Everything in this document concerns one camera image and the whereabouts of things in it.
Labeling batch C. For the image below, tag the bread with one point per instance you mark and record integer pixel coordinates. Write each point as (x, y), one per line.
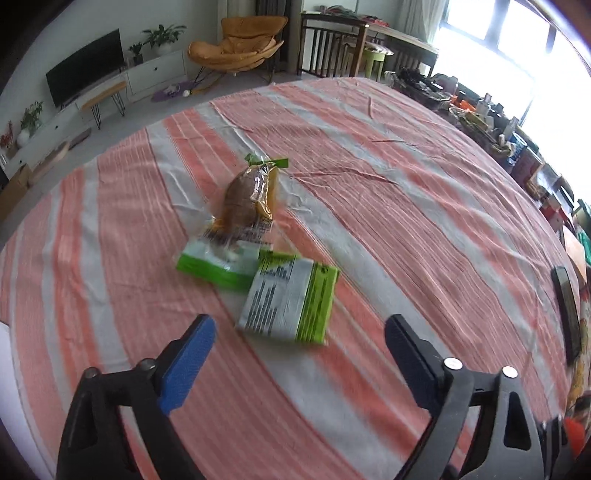
(244, 203)

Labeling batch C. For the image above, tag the white television cabinet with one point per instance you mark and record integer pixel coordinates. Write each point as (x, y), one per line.
(152, 74)

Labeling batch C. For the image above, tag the orange lounge chair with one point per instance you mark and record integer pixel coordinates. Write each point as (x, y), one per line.
(235, 46)

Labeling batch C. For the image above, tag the green stool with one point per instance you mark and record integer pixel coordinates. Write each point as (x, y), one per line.
(371, 57)

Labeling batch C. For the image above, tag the black smartphone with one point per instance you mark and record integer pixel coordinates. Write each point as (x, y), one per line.
(565, 314)

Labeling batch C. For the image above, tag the white board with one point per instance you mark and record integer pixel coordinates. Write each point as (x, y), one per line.
(14, 392)

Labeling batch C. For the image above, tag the woven basket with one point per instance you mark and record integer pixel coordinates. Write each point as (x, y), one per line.
(480, 131)

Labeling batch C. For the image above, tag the black television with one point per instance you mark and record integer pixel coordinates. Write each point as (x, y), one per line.
(85, 67)

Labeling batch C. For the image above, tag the window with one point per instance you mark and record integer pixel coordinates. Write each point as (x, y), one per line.
(508, 46)

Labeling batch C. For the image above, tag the red flowers in vase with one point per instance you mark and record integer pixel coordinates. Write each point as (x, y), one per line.
(7, 138)

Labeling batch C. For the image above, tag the orange knitted cushion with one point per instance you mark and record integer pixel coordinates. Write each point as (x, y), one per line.
(579, 436)

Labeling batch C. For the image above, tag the white curtain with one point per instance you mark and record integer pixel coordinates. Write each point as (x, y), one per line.
(415, 16)

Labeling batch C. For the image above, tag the large green potted plant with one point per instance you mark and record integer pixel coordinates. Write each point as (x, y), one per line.
(161, 37)

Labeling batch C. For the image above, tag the orange striped tablecloth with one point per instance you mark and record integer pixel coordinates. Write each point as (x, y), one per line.
(392, 230)

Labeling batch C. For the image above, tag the purple floor mat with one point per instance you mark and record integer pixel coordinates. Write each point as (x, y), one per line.
(173, 91)

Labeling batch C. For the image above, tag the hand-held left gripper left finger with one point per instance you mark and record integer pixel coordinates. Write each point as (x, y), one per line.
(187, 364)

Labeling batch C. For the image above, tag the floral cloth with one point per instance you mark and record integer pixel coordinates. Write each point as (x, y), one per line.
(582, 360)

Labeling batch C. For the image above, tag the brown book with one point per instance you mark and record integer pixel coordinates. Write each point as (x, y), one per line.
(574, 249)

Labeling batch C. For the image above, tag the wooden slatted desk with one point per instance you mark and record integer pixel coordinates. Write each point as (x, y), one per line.
(392, 34)

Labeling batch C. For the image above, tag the green white snack packet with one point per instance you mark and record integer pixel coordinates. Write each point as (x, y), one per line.
(286, 300)

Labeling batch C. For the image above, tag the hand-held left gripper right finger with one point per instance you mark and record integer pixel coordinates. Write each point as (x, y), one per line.
(411, 364)

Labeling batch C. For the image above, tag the wooden stool with metal legs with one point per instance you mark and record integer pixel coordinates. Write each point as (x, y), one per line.
(104, 92)

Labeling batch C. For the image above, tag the cardboard box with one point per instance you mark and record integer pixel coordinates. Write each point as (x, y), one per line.
(14, 184)

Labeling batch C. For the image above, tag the green plant with white vase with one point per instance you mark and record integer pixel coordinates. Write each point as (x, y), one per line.
(30, 122)

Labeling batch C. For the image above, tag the grey curtain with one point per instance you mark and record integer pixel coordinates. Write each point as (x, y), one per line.
(272, 8)

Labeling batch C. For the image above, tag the dark basket of items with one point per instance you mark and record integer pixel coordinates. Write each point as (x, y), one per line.
(415, 82)

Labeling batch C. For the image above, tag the small plant in dark pot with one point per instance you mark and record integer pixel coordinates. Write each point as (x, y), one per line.
(136, 53)

